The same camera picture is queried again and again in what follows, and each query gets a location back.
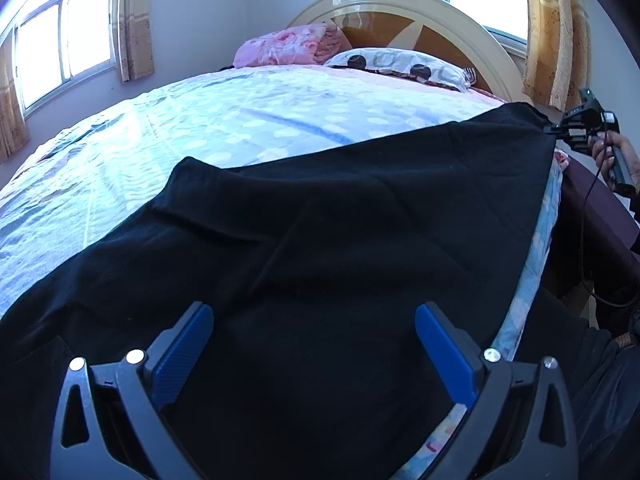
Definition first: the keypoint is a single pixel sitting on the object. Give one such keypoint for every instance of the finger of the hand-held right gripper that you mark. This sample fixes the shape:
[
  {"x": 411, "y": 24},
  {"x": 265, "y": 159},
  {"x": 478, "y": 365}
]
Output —
[
  {"x": 575, "y": 135},
  {"x": 587, "y": 100}
]

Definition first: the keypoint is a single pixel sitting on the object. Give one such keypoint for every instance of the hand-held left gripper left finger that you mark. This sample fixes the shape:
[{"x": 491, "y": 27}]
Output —
[{"x": 180, "y": 355}]

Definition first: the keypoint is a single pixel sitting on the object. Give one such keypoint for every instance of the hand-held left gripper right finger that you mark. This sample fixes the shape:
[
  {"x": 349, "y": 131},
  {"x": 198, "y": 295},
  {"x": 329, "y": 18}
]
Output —
[{"x": 445, "y": 360}]

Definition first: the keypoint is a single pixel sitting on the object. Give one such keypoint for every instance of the black pants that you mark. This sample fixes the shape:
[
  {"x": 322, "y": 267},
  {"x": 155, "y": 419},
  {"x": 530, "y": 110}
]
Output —
[{"x": 325, "y": 240}]

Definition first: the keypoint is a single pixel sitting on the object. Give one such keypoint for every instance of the person's right hand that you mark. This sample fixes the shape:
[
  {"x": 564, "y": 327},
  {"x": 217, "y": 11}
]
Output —
[{"x": 600, "y": 154}]

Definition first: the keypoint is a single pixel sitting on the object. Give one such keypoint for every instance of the beige patterned curtain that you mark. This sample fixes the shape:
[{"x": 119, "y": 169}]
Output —
[
  {"x": 136, "y": 25},
  {"x": 550, "y": 35},
  {"x": 12, "y": 115}
]

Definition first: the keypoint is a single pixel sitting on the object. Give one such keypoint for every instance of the white pillow with black dots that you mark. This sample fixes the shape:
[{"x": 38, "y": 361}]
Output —
[{"x": 390, "y": 62}]

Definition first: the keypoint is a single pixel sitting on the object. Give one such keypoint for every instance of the cream and brown headboard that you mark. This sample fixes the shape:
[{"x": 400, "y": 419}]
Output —
[{"x": 400, "y": 25}]

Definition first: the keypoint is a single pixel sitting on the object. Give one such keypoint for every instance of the blue polka dot bed sheet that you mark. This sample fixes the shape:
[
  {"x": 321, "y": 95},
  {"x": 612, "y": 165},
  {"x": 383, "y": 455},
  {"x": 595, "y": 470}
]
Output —
[{"x": 175, "y": 125}]

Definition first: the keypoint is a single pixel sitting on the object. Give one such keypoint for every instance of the pink floral blanket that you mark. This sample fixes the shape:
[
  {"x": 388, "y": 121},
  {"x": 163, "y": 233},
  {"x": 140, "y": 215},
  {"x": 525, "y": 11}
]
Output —
[{"x": 290, "y": 45}]

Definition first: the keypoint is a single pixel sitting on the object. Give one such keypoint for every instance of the sliding window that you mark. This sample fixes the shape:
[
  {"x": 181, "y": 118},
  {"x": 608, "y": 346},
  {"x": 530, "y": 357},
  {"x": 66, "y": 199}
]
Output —
[{"x": 85, "y": 30}]

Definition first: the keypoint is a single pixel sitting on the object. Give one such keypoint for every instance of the dark wooden bed frame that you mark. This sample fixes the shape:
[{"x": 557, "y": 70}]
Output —
[{"x": 600, "y": 230}]

